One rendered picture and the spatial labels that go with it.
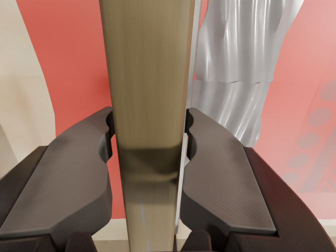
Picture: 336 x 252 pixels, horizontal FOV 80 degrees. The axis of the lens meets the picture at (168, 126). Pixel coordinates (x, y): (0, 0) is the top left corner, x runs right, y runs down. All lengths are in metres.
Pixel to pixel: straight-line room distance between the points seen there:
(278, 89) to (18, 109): 0.24
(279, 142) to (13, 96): 0.27
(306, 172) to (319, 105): 0.09
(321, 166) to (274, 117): 0.10
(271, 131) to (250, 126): 0.03
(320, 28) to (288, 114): 0.08
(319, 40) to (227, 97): 0.09
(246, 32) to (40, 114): 0.20
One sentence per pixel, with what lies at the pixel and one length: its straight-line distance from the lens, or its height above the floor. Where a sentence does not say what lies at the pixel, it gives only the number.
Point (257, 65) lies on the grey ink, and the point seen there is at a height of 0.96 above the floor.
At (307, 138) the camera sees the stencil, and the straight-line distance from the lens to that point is 0.27.
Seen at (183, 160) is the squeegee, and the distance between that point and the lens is 0.18.
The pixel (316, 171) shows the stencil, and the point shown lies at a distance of 0.31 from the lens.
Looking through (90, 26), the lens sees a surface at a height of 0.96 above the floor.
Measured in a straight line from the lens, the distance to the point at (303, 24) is 0.21.
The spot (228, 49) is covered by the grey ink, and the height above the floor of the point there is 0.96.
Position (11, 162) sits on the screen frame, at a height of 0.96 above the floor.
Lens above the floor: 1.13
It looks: 58 degrees down
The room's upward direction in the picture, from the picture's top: 176 degrees clockwise
